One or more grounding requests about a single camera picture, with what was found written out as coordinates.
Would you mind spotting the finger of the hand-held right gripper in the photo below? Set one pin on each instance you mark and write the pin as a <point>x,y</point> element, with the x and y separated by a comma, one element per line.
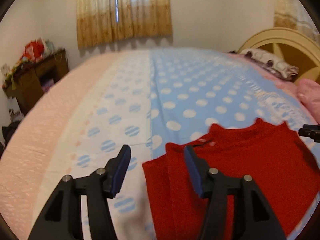
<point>311,132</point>

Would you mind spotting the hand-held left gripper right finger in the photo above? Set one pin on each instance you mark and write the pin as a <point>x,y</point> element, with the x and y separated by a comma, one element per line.
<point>196,172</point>

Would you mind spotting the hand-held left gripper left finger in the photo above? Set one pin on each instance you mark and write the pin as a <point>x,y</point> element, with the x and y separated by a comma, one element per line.
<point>120,172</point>

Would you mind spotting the red embroidered sweater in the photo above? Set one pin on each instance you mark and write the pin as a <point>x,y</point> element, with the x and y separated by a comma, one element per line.
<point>252,160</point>

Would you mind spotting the pink folded quilt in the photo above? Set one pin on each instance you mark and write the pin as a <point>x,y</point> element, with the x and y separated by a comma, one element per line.
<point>310,93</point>

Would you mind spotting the patterned pillow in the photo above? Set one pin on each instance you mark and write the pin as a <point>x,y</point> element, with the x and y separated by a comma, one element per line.
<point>262,58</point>

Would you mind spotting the bed with polka dot sheet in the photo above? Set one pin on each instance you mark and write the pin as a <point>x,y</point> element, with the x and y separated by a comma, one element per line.
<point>175,80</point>

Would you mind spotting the cream wooden headboard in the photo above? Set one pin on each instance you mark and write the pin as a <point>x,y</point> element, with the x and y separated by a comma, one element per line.
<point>287,36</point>

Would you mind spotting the stack of pink books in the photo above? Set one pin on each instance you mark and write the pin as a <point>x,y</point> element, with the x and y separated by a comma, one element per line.
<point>47,85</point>

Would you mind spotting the black bag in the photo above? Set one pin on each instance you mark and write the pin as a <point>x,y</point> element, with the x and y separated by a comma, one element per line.
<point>11,132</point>

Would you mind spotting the beige floral curtain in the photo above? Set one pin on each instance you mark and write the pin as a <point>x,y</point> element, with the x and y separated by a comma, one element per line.
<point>125,17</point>
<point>285,17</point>

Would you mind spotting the white printed paper bag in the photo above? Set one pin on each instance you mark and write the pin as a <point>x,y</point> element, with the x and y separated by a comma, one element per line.
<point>15,111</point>

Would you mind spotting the dark wooden desk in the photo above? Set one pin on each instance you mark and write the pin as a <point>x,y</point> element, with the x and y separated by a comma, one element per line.
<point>30,85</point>

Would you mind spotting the green striped scarf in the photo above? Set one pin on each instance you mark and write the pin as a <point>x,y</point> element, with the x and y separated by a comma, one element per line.
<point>13,76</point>

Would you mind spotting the pale blue bag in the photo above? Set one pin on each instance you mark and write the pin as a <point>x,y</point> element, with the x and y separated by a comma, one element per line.
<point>48,46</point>

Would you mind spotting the red gift bag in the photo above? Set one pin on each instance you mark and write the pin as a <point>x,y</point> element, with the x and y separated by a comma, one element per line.
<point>33,50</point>

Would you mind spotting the white card box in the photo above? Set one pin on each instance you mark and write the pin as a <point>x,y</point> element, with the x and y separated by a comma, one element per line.
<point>5,71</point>

